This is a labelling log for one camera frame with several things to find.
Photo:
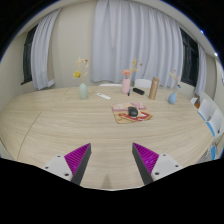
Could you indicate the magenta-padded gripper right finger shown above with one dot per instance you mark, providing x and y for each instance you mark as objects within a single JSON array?
[{"x": 163, "y": 165}]

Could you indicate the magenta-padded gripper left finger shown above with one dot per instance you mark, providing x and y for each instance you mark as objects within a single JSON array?
[{"x": 63, "y": 166}]

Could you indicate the black computer mouse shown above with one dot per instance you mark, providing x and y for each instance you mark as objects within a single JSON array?
[{"x": 133, "y": 111}]

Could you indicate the cartoon print mouse pad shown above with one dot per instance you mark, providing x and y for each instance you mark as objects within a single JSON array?
[{"x": 120, "y": 115}]

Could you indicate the blue vase with dried flowers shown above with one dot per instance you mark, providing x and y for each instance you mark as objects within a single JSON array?
[{"x": 172, "y": 98}]

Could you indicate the tan thermos bottle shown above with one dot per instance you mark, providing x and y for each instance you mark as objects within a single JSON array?
[{"x": 153, "y": 89}]

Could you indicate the green vase with yellow flowers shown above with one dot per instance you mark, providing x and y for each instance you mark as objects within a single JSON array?
[{"x": 83, "y": 91}]

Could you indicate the black rectangular case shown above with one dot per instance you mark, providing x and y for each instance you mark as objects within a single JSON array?
[{"x": 138, "y": 91}]

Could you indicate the blue marker pen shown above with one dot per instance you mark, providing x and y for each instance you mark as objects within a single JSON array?
[{"x": 128, "y": 92}]

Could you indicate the white remote control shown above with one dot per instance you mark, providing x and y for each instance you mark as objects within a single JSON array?
[{"x": 103, "y": 96}]

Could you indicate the white chair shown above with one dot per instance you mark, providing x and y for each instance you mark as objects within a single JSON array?
[
  {"x": 142, "y": 83},
  {"x": 110, "y": 85}
]

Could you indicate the pink vase with orange flowers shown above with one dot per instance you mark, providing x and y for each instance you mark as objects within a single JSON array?
[{"x": 125, "y": 86}]

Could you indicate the narrow white curtain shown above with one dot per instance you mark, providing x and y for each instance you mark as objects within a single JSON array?
[
  {"x": 41, "y": 56},
  {"x": 200, "y": 73}
]

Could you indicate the dark window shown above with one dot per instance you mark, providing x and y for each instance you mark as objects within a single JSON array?
[
  {"x": 189, "y": 60},
  {"x": 27, "y": 56}
]

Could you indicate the wide white curtain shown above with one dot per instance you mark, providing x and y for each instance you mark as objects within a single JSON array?
[{"x": 136, "y": 36}]

